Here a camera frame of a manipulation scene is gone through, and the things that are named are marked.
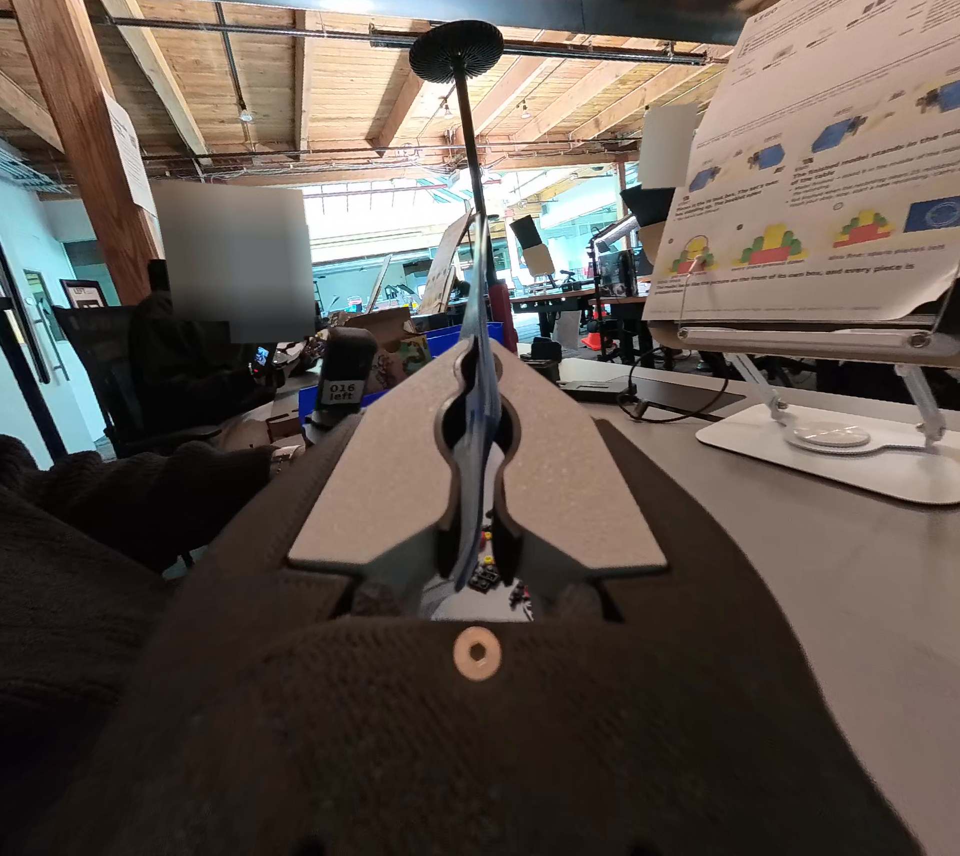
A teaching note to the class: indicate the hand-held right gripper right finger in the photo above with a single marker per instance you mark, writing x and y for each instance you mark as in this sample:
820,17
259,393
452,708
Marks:
577,496

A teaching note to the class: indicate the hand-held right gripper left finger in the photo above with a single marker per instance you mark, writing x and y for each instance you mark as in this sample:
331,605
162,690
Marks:
375,496

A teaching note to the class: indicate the pile of lego pieces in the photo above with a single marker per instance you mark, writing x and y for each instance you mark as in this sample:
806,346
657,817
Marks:
487,574

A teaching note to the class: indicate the pale blue instruction booklet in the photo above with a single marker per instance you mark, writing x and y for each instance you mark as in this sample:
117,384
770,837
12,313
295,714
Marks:
480,316

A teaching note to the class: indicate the person's left forearm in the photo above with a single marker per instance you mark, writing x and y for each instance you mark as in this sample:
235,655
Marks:
150,488

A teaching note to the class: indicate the colourful lego box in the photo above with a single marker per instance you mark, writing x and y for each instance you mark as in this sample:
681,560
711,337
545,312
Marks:
409,349

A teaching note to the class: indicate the black power adapter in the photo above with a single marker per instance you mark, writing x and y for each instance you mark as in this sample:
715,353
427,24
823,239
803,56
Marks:
600,389

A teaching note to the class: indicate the black battery charger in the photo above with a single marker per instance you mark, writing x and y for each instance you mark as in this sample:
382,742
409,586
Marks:
541,355

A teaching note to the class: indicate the white book stand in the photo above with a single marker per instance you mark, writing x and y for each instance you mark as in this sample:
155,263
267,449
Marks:
825,454

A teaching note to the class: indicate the black office chair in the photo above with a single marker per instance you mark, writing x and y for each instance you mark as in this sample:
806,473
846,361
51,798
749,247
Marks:
90,361

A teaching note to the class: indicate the framed marker sign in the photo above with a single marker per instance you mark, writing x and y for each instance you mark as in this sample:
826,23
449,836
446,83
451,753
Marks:
82,293

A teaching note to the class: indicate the black round-top pole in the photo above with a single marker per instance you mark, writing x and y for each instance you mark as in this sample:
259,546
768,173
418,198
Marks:
456,49

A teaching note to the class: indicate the printed instruction sheet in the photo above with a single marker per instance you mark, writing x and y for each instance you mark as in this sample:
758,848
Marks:
825,120

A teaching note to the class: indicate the paper sign on post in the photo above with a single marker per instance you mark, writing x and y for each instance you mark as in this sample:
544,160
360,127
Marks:
131,154

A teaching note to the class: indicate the wooden post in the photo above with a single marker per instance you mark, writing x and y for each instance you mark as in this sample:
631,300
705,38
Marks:
67,83

